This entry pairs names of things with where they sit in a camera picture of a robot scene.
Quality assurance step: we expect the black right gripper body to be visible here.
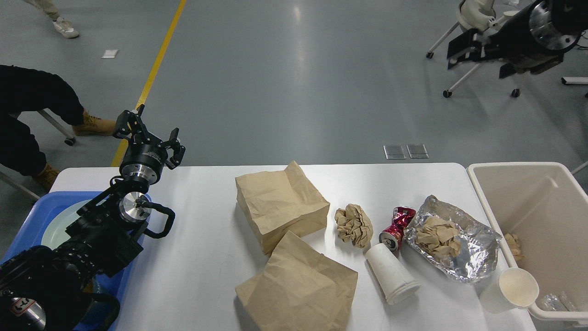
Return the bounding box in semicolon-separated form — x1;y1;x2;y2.
487;0;588;78

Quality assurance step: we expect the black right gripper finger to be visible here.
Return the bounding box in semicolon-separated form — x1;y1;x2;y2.
447;28;494;70

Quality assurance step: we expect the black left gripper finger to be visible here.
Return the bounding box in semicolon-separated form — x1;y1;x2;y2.
162;127;186;170
112;103;150;144

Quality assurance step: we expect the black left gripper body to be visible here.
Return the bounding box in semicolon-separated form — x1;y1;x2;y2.
119;144;168;185

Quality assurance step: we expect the brown paper bag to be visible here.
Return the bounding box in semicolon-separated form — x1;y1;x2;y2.
235;232;358;331
235;161;330;254

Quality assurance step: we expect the green plate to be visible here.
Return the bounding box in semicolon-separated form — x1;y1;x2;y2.
41;200;90;250

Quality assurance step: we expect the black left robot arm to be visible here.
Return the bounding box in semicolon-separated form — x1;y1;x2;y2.
0;104;186;331

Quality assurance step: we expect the white office chair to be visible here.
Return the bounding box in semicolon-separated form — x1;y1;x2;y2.
425;0;524;98

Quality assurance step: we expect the tan boot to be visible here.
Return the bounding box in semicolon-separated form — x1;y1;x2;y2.
32;163;60;191
72;109;116;136

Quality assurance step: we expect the grey chair leg with caster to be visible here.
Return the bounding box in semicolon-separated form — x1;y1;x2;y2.
38;109;76;146

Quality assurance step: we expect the blue plastic tray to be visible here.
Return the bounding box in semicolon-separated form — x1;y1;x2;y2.
2;191;143;331

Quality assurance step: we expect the person in black clothes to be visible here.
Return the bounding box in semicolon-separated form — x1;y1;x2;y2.
0;64;86;176

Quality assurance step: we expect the person in beige trousers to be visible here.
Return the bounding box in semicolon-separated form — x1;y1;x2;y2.
24;0;79;39

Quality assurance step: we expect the silver floor plate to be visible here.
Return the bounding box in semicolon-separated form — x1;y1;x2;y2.
384;144;406;160
406;144;429;159

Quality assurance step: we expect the beige plastic bin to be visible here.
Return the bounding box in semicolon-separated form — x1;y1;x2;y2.
467;162;588;327

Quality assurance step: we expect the crumpled foil wrapper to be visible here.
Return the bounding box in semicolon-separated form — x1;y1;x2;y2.
404;195;502;284

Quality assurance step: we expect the crumpled paper in foil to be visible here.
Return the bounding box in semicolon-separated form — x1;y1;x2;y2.
414;216;464;268

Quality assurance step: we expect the crumpled brown paper ball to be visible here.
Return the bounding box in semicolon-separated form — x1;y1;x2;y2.
334;204;373;249

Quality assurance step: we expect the crumpled paper in bin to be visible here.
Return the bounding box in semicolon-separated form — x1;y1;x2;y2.
504;233;525;262

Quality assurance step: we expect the crushed red soda can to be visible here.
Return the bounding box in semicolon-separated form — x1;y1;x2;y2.
379;206;416;253

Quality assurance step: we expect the white paper cup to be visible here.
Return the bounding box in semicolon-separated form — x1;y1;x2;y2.
366;243;420;305
480;268;539;314

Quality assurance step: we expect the clear plastic bottle in bin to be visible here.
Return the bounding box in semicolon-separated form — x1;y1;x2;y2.
536;291;578;312

